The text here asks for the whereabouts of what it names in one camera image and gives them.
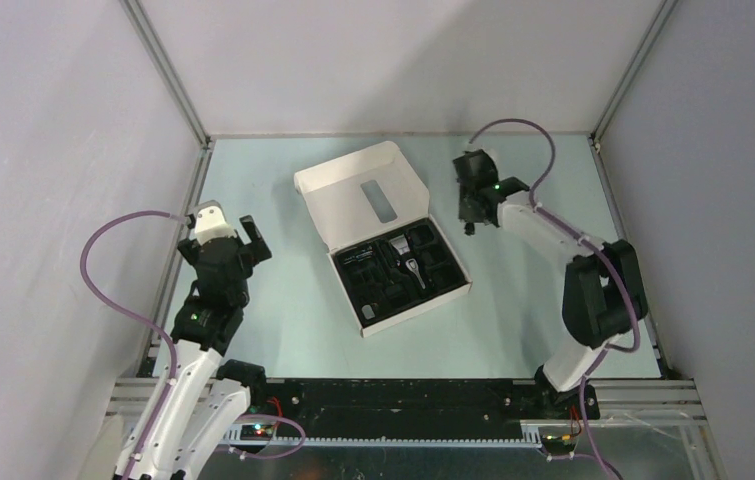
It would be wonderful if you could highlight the white cardboard kit box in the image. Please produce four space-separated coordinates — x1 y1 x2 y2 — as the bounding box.
293 139 472 339

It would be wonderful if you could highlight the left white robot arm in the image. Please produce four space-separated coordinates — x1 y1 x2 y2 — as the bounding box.
114 205 272 479

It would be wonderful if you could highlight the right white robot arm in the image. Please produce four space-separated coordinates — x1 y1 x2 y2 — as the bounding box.
452 149 648 418

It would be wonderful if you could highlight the silver black hair clipper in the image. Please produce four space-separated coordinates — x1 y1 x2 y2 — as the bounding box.
389 235 427 291

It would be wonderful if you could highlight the black plastic tray insert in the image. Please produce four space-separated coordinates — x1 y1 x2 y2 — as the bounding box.
330 218 472 337

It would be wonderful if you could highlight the left control board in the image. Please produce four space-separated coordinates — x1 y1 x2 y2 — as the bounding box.
239 423 278 442

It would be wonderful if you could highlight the control board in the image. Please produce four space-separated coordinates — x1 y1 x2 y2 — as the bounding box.
540 432 582 457
239 423 278 442

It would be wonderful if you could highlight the right control board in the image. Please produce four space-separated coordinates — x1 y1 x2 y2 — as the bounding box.
540 432 582 457

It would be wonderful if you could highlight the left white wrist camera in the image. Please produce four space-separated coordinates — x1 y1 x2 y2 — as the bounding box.
190 200 238 245

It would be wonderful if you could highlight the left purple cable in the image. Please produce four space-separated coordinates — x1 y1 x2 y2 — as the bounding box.
80 210 193 478

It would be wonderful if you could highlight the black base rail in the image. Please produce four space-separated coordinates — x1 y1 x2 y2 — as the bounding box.
255 379 600 441

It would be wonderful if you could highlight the aluminium frame rail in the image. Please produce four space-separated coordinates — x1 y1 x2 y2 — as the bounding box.
118 0 213 150

